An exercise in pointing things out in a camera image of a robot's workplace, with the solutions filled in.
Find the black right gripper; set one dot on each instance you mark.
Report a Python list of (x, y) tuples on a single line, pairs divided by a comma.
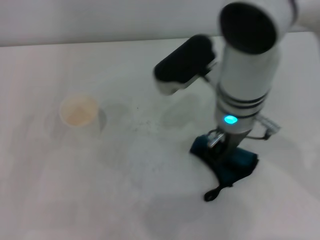
[(233, 145)]

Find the blue rag with black loop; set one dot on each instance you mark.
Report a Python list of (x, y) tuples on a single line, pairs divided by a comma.
[(240, 162)]

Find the white paper cup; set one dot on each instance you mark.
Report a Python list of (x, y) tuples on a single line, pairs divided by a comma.
[(78, 111)]

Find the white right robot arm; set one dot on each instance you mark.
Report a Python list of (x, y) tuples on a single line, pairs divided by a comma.
[(246, 82)]

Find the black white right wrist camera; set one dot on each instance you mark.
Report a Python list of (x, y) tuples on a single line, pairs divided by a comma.
[(185, 62)]

